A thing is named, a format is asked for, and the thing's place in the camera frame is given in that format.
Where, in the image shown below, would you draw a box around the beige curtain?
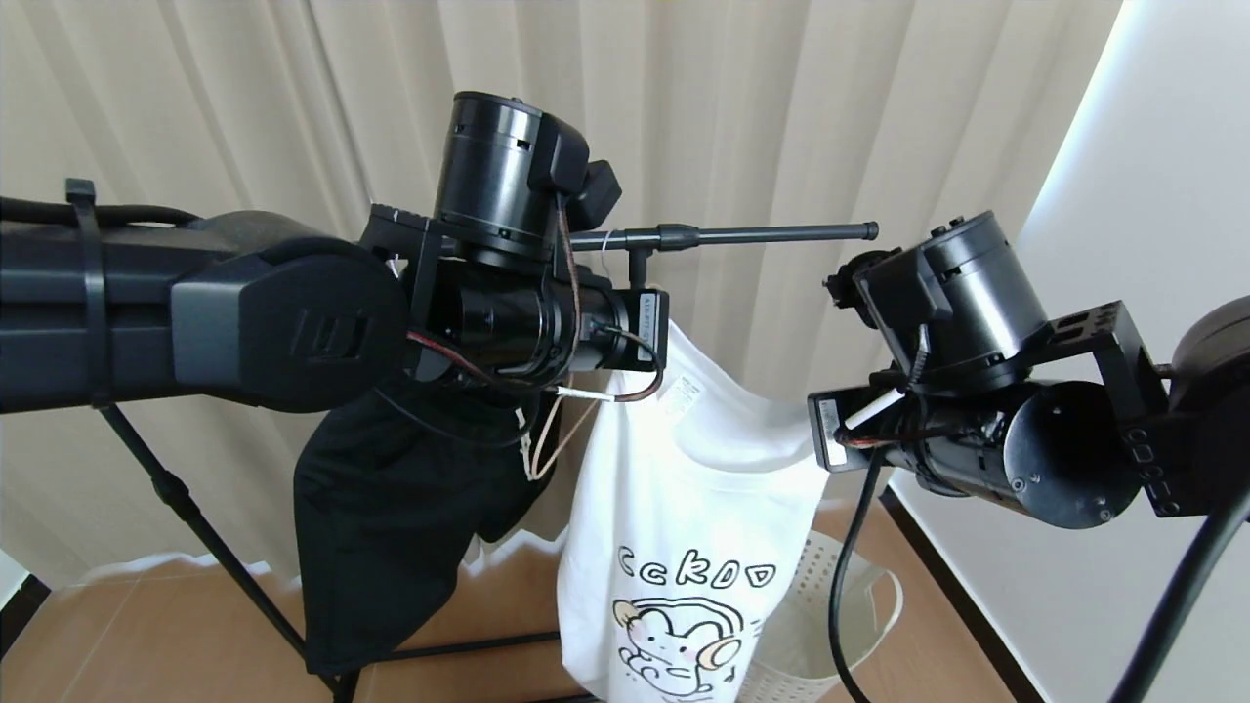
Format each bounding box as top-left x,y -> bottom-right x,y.
0,0 -> 1124,587

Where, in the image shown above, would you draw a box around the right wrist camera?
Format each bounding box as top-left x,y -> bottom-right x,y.
823,249 -> 895,328

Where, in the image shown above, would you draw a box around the black shorts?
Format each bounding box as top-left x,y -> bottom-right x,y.
293,376 -> 565,677

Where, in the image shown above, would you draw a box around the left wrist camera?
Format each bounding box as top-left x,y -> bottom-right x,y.
569,159 -> 624,233

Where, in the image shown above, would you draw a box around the white laundry basket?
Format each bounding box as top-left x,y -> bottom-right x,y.
737,532 -> 904,703

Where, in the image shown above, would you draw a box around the black clothes rack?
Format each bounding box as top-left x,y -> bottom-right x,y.
98,222 -> 878,703

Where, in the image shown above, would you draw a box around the white garment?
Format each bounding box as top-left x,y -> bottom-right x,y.
557,320 -> 831,703

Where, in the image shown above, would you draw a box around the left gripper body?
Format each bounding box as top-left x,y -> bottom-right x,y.
547,285 -> 671,377

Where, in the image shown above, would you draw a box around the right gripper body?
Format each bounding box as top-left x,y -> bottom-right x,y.
809,384 -> 943,475

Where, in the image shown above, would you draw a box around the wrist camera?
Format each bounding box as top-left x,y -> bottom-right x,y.
823,249 -> 895,328
569,159 -> 624,233

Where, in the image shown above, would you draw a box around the pink clothes hanger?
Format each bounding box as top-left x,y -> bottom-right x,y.
525,229 -> 618,482

